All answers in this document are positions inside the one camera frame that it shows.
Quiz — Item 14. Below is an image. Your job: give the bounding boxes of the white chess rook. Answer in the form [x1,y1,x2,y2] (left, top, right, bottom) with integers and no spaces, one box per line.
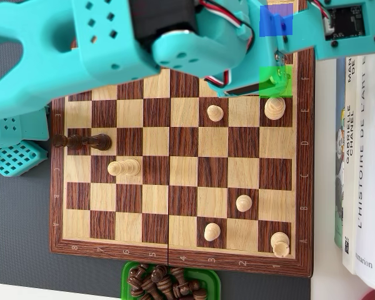
[270,231,291,259]

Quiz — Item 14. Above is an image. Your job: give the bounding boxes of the white chess pawn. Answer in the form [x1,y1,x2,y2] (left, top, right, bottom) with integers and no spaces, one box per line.
[236,194,254,213]
[206,104,225,123]
[203,222,221,243]

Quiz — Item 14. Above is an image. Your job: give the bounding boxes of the dark brown chess king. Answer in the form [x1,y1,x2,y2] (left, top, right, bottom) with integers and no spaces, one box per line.
[52,133,112,152]

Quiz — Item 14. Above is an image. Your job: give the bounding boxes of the wooden chess board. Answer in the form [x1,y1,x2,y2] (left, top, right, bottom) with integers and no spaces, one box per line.
[48,0,316,279]

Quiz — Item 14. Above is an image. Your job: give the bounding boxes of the green plastic tray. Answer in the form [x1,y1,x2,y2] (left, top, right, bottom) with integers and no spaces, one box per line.
[121,261,222,300]

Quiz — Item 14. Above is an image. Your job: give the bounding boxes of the white chess queen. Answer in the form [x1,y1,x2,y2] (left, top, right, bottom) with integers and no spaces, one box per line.
[107,158,142,177]

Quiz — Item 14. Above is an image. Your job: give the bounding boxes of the clear container red contents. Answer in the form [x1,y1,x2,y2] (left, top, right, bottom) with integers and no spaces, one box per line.
[357,287,375,300]

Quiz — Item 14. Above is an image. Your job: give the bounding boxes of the dark grey rubber mat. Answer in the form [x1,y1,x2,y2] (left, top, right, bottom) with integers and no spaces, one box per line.
[0,40,312,300]

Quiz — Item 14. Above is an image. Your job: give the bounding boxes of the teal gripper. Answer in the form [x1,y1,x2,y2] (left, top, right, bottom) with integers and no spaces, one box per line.
[206,0,294,98]

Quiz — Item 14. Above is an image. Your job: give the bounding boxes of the white art history book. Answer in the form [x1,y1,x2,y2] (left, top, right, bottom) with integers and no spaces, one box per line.
[354,52,375,290]

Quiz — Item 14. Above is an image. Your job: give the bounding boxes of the dark brown chess piece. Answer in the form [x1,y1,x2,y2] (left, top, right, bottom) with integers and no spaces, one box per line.
[187,279,209,300]
[170,267,189,293]
[149,264,170,284]
[127,265,148,287]
[129,278,163,300]

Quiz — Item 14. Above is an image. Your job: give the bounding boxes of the white Gabrielle Chanel book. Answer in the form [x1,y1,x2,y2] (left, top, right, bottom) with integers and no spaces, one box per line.
[342,54,360,276]

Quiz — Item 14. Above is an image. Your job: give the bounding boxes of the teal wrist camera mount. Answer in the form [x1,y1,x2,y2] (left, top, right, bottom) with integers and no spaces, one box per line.
[292,0,375,61]

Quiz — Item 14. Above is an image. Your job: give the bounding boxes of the red white black servo cable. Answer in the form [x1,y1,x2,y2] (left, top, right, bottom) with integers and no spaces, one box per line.
[205,70,233,87]
[199,0,256,43]
[307,0,333,33]

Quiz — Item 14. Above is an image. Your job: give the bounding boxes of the blue Dodo book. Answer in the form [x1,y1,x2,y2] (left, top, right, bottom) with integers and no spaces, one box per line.
[333,56,348,249]

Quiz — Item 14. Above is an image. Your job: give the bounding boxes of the teal robot arm base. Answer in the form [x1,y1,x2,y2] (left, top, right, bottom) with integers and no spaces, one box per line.
[0,106,49,178]

